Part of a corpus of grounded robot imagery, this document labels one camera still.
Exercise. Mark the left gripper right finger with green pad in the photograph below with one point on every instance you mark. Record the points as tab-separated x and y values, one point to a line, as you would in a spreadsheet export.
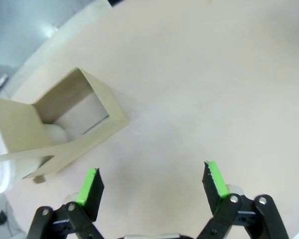
214	185

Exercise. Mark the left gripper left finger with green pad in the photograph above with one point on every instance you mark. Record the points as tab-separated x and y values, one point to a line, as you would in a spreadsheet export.
92	191

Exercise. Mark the white paper cup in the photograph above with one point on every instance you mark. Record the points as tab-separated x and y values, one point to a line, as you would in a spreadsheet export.
0	174

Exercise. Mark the black power adapter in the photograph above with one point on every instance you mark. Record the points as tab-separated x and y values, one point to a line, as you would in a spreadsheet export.
0	217

